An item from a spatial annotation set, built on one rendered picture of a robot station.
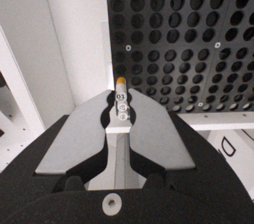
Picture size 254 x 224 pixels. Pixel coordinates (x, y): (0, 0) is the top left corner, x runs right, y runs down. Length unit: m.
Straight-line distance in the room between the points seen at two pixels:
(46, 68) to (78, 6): 0.09
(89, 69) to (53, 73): 0.05
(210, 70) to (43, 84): 0.19
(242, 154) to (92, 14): 0.34
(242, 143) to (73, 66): 0.32
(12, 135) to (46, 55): 0.35
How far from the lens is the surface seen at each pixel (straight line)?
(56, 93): 0.21
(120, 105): 0.17
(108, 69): 0.21
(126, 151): 1.18
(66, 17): 0.23
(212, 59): 0.18
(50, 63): 0.21
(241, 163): 0.35
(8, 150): 0.58
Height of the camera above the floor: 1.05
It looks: 60 degrees down
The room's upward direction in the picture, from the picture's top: 178 degrees clockwise
